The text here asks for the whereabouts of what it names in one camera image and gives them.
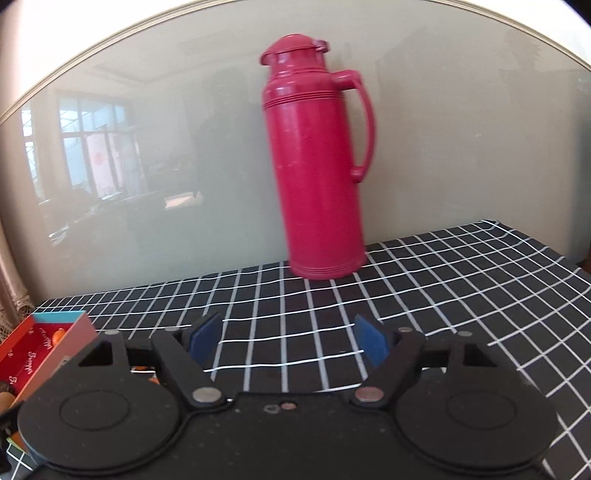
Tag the beige lace curtain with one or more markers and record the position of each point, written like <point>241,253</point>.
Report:
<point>14,300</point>

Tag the pink cardboard box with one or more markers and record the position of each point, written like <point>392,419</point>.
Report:
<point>69,341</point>

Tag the orange tangerine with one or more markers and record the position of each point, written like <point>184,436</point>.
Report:
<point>58,337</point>

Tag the red thermos jug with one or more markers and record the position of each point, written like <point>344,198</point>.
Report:
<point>318,175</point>

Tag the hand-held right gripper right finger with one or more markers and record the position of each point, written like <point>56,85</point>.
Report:
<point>371,341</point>

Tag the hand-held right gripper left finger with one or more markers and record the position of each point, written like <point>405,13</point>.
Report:
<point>205,341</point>

